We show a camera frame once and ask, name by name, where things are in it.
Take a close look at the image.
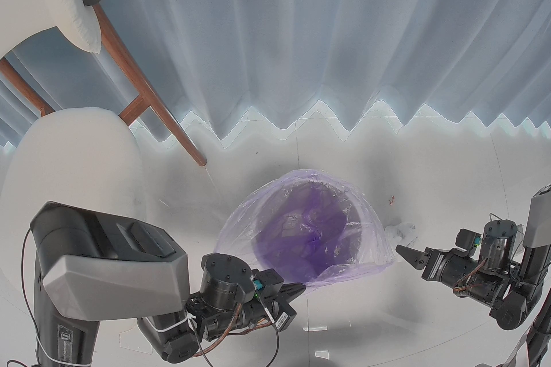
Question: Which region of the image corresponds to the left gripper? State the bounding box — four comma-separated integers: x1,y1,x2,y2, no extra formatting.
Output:
234,292,298,335

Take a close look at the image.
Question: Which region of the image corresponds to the black cable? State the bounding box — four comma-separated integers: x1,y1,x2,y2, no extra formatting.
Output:
194,290,281,359

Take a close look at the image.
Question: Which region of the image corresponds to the pale blue curtain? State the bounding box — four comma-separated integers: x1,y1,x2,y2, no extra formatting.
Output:
0,0,551,159

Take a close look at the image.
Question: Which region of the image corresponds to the white paper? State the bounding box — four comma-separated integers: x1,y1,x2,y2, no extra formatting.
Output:
385,222,417,247

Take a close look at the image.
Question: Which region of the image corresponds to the white cushioned wooden chair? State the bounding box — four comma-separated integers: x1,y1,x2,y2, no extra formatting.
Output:
0,0,208,284

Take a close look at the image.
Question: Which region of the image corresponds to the purple plastic bag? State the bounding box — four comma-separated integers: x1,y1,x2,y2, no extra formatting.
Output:
214,169,397,293

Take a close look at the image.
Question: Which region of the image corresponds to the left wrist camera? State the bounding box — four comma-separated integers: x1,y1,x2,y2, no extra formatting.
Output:
251,268,286,302

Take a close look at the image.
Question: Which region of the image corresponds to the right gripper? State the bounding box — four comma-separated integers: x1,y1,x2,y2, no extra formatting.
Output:
422,247,484,294

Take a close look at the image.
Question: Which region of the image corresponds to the white trash bin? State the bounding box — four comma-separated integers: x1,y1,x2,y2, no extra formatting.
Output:
252,178,373,276

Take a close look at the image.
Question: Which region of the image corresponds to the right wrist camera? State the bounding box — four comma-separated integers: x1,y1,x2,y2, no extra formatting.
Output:
455,229,482,257

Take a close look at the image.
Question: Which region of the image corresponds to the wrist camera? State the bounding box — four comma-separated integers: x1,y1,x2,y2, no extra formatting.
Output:
455,229,482,257
251,268,286,302

